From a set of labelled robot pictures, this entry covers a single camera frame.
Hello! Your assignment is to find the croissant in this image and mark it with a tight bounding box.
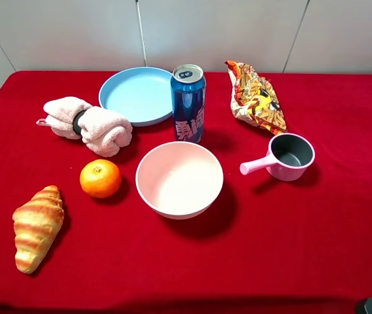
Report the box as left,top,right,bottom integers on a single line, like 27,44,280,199
12,185,65,274

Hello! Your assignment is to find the pink saucepan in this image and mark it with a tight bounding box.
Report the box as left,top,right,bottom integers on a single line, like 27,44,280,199
239,133,316,182

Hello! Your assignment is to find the blue plate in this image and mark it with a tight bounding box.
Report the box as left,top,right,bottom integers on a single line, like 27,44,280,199
98,67,172,127

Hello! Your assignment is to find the orange mandarin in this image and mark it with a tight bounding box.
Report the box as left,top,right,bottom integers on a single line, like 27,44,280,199
80,159,122,199

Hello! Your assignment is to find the blue drink can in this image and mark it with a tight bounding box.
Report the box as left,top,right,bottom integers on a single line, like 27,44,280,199
171,64,206,143

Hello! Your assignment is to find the pink bowl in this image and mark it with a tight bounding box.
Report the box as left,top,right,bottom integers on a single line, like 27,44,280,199
135,141,224,220

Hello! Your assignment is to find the orange snack bag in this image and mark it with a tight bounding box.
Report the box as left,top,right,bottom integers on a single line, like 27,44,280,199
226,60,287,135

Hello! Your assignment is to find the pink rolled towel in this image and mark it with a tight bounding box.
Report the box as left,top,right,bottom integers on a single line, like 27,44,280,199
37,96,133,158

